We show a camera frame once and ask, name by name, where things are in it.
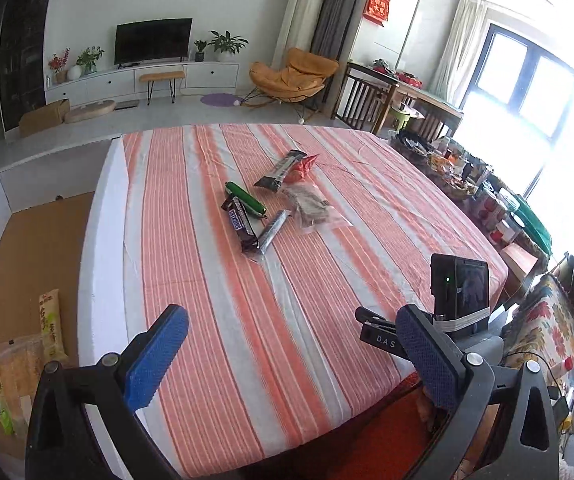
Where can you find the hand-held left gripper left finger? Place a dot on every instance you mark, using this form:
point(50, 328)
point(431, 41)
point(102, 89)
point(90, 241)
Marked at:
point(157, 355)

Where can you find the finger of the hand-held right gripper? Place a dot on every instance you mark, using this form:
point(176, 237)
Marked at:
point(379, 337)

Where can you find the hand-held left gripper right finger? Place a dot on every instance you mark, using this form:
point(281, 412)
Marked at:
point(427, 365)

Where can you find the yellow rice cracker packet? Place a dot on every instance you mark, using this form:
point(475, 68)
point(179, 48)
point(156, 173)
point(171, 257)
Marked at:
point(53, 325)

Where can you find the clear bag of bread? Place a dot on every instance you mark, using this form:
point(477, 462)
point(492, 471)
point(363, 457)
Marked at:
point(17, 380)

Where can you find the clear bag of brown biscuits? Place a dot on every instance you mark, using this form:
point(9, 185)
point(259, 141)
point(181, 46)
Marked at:
point(312, 207)

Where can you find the silver snack bar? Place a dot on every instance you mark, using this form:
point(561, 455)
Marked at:
point(269, 234)

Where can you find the white cardboard box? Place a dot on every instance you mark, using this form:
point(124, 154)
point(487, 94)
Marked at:
point(42, 240)

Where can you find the green snack packet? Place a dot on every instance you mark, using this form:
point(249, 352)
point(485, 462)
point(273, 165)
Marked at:
point(4, 412)

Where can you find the green sausage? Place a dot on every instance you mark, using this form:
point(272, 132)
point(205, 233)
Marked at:
point(244, 199)

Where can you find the floral cushion cover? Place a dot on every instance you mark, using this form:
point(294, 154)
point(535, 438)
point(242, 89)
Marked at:
point(542, 325)

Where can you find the green cloth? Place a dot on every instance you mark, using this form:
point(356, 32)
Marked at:
point(532, 225)

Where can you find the orange striped tablecloth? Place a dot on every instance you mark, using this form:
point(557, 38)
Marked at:
point(247, 320)

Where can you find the cluster of jars and containers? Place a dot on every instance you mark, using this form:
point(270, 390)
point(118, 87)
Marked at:
point(462, 180)

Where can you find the brown chocolate bar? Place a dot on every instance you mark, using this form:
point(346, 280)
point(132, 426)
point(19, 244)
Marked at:
point(241, 225)

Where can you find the green plastic stool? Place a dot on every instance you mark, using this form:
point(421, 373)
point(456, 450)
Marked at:
point(398, 117)

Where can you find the red snack packet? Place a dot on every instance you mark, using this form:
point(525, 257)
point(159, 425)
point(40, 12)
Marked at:
point(304, 170)

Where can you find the black and grey snack bar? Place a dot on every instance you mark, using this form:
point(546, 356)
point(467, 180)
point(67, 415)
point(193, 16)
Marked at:
point(279, 172)

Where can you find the black framed window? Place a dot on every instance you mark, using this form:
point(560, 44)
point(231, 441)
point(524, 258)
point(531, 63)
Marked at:
point(532, 90)

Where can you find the dark wooden slatted desk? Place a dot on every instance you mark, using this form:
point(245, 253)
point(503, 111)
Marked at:
point(362, 95)

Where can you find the white curtain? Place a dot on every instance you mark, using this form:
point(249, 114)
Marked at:
point(459, 45)

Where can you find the grey flat scale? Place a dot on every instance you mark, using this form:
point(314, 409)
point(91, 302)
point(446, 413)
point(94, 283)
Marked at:
point(127, 104)

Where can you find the beige oval scratch pad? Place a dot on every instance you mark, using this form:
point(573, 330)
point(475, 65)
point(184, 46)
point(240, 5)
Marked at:
point(89, 111)

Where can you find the brown cardboard box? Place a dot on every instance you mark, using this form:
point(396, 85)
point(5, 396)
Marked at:
point(44, 117)

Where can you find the purple round mat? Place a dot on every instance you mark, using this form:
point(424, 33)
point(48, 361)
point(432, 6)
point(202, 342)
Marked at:
point(218, 99)

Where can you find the orange lounge chair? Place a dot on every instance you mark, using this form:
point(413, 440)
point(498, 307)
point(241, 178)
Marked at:
point(292, 77)

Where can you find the white television cabinet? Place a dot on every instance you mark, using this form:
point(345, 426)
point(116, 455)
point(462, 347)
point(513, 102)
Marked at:
point(102, 82)

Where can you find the wooden bench with metal legs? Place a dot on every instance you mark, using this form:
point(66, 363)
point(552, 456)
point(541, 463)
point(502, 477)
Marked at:
point(162, 76)

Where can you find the white round vase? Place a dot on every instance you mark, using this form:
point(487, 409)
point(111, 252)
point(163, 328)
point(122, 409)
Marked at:
point(74, 73)

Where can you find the grey curtain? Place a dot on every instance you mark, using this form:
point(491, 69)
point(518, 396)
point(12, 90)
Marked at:
point(339, 10)

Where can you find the green plant with pink flowers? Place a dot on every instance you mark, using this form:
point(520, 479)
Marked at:
point(89, 57)

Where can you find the red flowers in vase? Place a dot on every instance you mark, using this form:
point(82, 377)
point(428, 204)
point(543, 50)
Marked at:
point(59, 64)

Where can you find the small green potted plant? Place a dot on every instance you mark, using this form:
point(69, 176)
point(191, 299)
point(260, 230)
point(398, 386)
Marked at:
point(200, 50)

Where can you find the covered standing air conditioner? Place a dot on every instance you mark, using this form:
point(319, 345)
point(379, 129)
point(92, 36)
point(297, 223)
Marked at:
point(299, 20)

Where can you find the black television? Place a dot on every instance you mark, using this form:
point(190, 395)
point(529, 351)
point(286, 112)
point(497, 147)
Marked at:
point(153, 41)

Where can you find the large green potted plant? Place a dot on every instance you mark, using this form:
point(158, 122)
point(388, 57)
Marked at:
point(227, 42)

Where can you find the dark bookshelf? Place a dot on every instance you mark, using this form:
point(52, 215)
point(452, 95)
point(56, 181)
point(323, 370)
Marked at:
point(24, 55)

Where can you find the red wall hanging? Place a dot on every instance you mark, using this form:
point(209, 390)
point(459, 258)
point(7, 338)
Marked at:
point(377, 5)

